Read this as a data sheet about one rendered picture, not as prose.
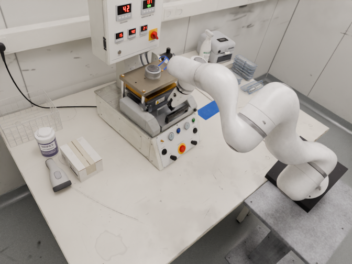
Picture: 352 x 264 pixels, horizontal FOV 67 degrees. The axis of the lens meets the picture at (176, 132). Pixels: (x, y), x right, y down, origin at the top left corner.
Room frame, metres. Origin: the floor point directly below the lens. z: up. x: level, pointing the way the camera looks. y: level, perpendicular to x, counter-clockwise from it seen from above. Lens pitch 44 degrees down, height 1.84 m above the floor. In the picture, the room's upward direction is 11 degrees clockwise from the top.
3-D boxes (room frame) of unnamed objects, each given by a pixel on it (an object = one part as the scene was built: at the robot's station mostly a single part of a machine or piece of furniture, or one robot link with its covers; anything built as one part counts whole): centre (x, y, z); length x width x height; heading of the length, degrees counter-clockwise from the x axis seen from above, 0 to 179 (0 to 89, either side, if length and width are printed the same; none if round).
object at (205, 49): (1.89, -0.11, 0.92); 0.09 x 0.08 x 0.25; 38
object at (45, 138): (0.80, 0.60, 0.82); 0.09 x 0.09 x 0.15
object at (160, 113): (1.07, 0.12, 0.97); 0.30 x 0.22 x 0.08; 54
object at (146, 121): (0.95, 0.19, 0.96); 0.25 x 0.05 x 0.07; 54
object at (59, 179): (0.66, 0.51, 0.79); 0.20 x 0.08 x 0.08; 48
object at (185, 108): (0.99, 0.01, 0.99); 0.15 x 0.02 x 0.04; 144
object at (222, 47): (2.01, -0.19, 0.88); 0.25 x 0.20 x 0.17; 42
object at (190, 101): (1.17, 0.02, 0.96); 0.26 x 0.05 x 0.07; 54
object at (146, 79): (1.14, 0.18, 1.08); 0.31 x 0.24 x 0.13; 144
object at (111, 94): (1.12, 0.19, 0.93); 0.46 x 0.35 x 0.01; 54
